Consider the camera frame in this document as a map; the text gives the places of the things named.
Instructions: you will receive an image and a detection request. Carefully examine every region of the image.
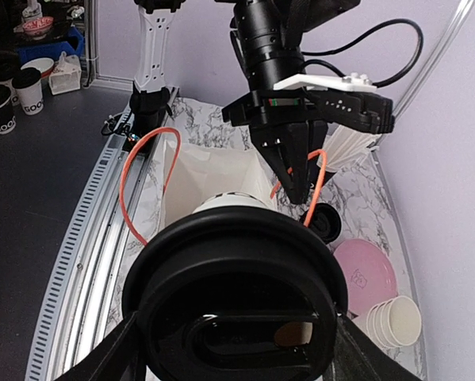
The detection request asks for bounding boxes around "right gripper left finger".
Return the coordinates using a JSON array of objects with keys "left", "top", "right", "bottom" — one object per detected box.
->
[{"left": 60, "top": 311, "right": 146, "bottom": 381}]

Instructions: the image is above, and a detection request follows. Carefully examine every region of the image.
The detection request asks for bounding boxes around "pink plate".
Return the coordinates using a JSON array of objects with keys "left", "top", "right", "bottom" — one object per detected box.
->
[{"left": 334, "top": 239, "right": 398, "bottom": 316}]

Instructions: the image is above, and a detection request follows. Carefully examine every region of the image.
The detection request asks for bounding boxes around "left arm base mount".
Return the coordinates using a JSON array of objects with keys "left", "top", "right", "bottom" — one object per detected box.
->
[{"left": 101, "top": 87, "right": 172, "bottom": 152}]

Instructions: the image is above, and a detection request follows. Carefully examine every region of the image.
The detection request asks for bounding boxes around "black cup with straws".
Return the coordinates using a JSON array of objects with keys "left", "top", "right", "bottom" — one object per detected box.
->
[{"left": 323, "top": 125, "right": 381, "bottom": 182}]

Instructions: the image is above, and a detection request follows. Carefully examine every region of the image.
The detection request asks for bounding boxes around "lidded white coffee cup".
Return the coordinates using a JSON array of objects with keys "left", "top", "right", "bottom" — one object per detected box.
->
[{"left": 12, "top": 67, "right": 44, "bottom": 116}]

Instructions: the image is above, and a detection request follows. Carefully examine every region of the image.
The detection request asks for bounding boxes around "paper takeout bag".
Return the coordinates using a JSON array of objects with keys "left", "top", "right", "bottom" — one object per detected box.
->
[{"left": 118, "top": 127, "right": 328, "bottom": 245}]

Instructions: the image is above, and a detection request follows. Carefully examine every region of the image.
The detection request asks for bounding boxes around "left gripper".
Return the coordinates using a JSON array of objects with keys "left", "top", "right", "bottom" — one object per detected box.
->
[{"left": 222, "top": 89, "right": 328, "bottom": 202}]

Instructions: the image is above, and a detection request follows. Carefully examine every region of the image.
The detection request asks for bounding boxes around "red white bowl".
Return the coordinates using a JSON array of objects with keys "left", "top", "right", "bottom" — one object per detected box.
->
[{"left": 22, "top": 16, "right": 54, "bottom": 40}]

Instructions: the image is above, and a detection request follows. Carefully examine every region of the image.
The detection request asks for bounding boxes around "stack of white paper cups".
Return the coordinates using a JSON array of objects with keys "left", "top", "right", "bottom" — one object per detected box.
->
[{"left": 366, "top": 295, "right": 422, "bottom": 349}]

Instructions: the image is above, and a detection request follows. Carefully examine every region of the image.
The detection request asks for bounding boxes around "stack of black lids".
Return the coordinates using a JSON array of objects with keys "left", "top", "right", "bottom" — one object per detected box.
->
[{"left": 308, "top": 202, "right": 342, "bottom": 244}]

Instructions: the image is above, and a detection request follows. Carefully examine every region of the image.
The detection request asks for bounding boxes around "aluminium front rail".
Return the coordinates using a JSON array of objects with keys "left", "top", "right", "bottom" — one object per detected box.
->
[{"left": 25, "top": 110, "right": 174, "bottom": 381}]

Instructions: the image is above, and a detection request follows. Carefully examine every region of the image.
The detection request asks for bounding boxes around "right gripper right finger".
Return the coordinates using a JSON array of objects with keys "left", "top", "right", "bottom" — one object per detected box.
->
[{"left": 328, "top": 315, "right": 419, "bottom": 381}]

